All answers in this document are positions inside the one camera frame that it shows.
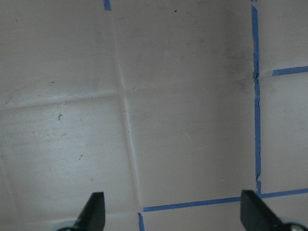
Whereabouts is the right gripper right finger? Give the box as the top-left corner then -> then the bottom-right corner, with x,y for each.
240,190 -> 291,231

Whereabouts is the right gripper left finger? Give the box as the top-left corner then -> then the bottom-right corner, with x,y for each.
72,192 -> 106,231

